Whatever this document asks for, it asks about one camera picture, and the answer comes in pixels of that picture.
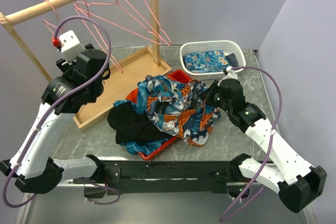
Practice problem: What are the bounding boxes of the orange blue patterned shorts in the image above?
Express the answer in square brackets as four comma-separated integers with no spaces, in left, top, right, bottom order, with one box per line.
[135,75,221,147]

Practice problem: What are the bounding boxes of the pink wire hanger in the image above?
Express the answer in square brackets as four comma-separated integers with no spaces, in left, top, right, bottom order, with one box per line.
[72,0,124,74]
[42,0,61,51]
[76,0,165,46]
[116,0,173,46]

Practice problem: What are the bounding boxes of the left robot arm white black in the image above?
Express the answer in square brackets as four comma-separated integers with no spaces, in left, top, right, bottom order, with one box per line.
[1,48,110,194]

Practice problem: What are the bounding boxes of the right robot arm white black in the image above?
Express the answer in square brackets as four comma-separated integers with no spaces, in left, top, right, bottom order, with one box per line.
[200,79,327,213]

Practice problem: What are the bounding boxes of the blue floral shorts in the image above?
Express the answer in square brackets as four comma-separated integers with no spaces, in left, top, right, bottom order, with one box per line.
[113,100,168,155]

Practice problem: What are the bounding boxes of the red plastic tray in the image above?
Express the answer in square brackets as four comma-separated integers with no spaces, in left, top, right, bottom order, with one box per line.
[126,69,191,161]

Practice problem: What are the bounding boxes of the dark denim cloth in basket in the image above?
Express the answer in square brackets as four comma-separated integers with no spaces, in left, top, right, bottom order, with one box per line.
[226,54,239,68]

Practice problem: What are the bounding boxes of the blue floral cloth in basket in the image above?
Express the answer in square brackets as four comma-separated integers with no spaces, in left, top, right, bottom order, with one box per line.
[182,50,230,73]

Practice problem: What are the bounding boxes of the wooden clothes rack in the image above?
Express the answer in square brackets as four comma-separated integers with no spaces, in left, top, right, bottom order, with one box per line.
[1,0,172,131]

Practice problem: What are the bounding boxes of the black garment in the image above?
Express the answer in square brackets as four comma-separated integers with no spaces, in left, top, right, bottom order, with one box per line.
[107,101,172,145]

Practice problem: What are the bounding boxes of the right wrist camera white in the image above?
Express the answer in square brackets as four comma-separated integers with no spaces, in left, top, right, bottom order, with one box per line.
[217,66,238,87]

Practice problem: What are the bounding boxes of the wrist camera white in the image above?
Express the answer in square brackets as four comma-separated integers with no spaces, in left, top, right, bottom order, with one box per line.
[59,30,85,62]
[217,66,238,87]

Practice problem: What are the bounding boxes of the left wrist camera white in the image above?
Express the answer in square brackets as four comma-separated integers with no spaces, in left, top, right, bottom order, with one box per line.
[59,30,85,62]

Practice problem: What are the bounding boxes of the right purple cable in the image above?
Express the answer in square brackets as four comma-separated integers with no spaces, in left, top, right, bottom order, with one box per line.
[219,66,284,222]

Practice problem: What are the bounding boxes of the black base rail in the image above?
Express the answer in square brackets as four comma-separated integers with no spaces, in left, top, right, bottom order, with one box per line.
[89,161,249,194]

